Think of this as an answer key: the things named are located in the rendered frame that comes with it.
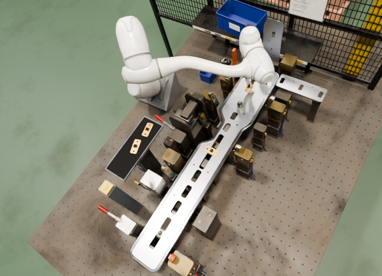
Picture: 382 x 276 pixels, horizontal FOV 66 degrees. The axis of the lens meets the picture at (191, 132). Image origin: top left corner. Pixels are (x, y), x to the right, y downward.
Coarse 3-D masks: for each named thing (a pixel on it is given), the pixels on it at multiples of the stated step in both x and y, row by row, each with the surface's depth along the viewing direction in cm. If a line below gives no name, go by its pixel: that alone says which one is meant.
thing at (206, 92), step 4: (204, 92) 181; (208, 92) 180; (208, 96) 179; (208, 100) 178; (208, 104) 184; (212, 104) 182; (208, 108) 189; (212, 108) 186; (216, 108) 193; (208, 112) 196; (212, 112) 192; (216, 112) 196; (212, 116) 197; (216, 116) 200; (212, 120) 202; (216, 120) 202; (212, 124) 208; (216, 124) 205; (216, 128) 209
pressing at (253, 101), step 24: (240, 96) 183; (264, 96) 180; (240, 120) 175; (192, 168) 167; (216, 168) 164; (168, 192) 162; (192, 192) 160; (168, 216) 157; (144, 240) 153; (168, 240) 151; (144, 264) 148
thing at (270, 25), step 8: (264, 24) 168; (272, 24) 165; (280, 24) 162; (264, 32) 173; (280, 32) 166; (264, 40) 179; (272, 40) 175; (280, 40) 171; (264, 48) 184; (272, 48) 181; (280, 48) 176; (272, 56) 186
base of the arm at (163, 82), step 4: (160, 80) 212; (164, 80) 213; (168, 80) 213; (160, 84) 211; (164, 84) 214; (160, 88) 212; (164, 88) 215; (160, 92) 215; (156, 96) 219; (160, 96) 218; (148, 100) 222; (152, 100) 223; (160, 100) 219
